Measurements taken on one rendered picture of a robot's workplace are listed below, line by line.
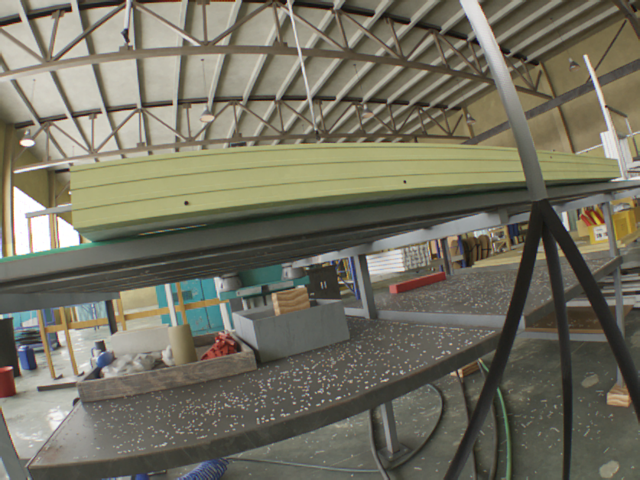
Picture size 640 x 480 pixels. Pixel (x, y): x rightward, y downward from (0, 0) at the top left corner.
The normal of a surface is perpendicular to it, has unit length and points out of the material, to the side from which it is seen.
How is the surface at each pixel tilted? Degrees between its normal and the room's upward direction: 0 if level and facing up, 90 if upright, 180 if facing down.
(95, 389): 90
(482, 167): 90
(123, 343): 90
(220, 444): 90
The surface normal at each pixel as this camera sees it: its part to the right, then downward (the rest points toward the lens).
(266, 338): 0.39, -0.14
